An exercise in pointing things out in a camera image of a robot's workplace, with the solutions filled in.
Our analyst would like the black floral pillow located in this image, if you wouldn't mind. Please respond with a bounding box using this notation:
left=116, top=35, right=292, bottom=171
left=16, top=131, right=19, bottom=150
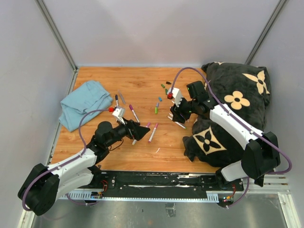
left=182, top=62, right=271, bottom=168

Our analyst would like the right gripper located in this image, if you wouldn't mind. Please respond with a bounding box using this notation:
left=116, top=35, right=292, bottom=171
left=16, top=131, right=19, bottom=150
left=170, top=95, right=198, bottom=124

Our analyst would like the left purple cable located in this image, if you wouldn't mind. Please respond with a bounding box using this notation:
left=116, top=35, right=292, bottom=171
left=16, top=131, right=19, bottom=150
left=22, top=108, right=112, bottom=212

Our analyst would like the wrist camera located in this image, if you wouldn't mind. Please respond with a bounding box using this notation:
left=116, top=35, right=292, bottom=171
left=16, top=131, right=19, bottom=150
left=167, top=87, right=183, bottom=107
left=112, top=106, right=125, bottom=124

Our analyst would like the purple cable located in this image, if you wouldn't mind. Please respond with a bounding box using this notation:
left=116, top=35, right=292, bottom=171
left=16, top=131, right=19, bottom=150
left=22, top=108, right=112, bottom=212
left=171, top=67, right=293, bottom=209

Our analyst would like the grey clear pen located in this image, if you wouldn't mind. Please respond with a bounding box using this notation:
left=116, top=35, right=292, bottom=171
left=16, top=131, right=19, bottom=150
left=118, top=90, right=126, bottom=105

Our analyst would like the pink cap marker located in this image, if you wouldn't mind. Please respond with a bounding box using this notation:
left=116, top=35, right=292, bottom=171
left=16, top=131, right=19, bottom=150
left=148, top=123, right=159, bottom=143

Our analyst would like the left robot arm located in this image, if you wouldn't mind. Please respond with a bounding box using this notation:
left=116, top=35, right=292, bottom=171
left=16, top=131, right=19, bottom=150
left=18, top=120, right=150, bottom=216

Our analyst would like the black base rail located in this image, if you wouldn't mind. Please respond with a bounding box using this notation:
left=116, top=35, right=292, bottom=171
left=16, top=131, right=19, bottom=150
left=57, top=170, right=290, bottom=204

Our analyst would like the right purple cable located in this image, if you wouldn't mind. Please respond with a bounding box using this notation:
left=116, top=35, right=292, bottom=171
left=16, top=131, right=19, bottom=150
left=171, top=67, right=293, bottom=209

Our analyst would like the dark blue marker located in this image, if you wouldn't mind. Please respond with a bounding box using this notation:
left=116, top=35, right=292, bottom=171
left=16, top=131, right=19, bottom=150
left=115, top=95, right=119, bottom=106

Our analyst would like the purple cap marker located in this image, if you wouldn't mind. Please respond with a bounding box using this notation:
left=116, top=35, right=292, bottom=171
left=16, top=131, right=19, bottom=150
left=129, top=104, right=140, bottom=123

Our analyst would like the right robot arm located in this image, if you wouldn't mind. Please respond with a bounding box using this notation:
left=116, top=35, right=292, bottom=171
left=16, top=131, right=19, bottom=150
left=167, top=81, right=281, bottom=190

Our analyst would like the light blue cloth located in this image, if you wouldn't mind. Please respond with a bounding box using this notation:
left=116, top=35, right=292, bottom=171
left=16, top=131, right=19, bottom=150
left=59, top=80, right=113, bottom=132

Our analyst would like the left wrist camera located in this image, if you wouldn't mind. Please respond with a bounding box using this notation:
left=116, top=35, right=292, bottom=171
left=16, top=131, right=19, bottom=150
left=112, top=106, right=125, bottom=124

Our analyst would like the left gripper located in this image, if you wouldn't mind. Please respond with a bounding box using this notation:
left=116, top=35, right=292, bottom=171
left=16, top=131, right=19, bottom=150
left=105, top=116, right=150, bottom=147

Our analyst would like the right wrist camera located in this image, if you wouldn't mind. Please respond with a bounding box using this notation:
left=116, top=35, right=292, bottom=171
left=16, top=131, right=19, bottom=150
left=167, top=87, right=183, bottom=107

